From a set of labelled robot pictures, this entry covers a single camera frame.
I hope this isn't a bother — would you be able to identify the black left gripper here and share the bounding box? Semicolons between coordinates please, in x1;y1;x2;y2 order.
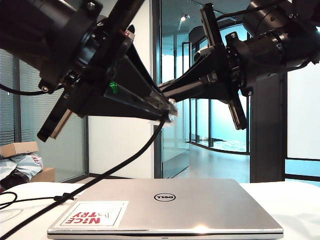
36;0;173;143

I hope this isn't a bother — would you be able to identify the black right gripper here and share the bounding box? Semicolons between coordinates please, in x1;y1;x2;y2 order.
160;2;249;131

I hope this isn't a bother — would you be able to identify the black charging cable white plug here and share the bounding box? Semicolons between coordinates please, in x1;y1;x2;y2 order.
0;98;180;240

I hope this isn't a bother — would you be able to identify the wide grey window blind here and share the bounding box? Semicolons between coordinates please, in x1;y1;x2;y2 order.
19;59;87;183

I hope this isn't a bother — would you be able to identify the small open cardboard box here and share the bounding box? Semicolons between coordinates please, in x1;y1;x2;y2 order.
0;141;40;159

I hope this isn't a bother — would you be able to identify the large brown cardboard box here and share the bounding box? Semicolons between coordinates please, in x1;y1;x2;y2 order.
29;167;56;184

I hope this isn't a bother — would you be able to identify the narrow grey window blind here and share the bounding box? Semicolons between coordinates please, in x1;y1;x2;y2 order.
0;48;15;146

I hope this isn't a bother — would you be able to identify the grey plastic mailing bag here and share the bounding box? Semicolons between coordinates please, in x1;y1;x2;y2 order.
0;152;45;181

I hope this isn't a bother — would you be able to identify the silver Dell laptop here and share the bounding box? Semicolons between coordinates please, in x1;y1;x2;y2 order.
46;178;285;240

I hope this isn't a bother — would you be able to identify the black bag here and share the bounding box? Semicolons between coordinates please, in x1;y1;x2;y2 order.
0;169;32;192

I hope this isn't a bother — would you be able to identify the grey wrist camera housing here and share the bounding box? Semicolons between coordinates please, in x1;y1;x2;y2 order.
193;46;213;64

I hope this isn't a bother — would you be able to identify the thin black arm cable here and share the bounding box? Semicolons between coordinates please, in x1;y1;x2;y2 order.
0;83;63;96
214;0;295;23

